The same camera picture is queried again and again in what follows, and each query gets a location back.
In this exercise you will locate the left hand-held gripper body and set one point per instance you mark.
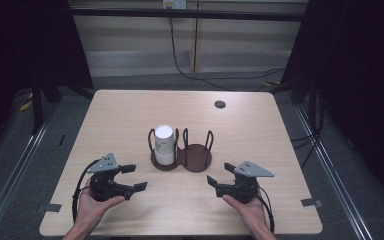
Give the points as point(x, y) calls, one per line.
point(104, 186)

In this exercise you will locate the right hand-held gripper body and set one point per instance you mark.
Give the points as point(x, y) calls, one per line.
point(243, 186)

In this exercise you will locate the stack of white paper cups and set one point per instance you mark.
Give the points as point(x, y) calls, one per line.
point(164, 143)

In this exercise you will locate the person's right hand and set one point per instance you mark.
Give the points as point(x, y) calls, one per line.
point(246, 210)

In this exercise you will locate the person's left hand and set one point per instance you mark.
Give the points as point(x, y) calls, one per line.
point(91, 208)

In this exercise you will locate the grey tape strip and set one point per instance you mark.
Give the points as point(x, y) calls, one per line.
point(310, 202)
point(51, 208)

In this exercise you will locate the black metal stand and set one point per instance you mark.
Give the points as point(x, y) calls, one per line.
point(37, 106)

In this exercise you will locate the black horizontal metal bar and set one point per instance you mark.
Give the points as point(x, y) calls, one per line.
point(213, 15)

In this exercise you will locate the dark curtain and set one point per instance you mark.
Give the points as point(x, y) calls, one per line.
point(20, 43)
point(363, 66)

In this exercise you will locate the metal floor rail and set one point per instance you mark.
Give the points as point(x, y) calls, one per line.
point(333, 173)
point(16, 166)

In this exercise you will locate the white wall outlet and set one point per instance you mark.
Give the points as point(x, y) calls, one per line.
point(175, 4)

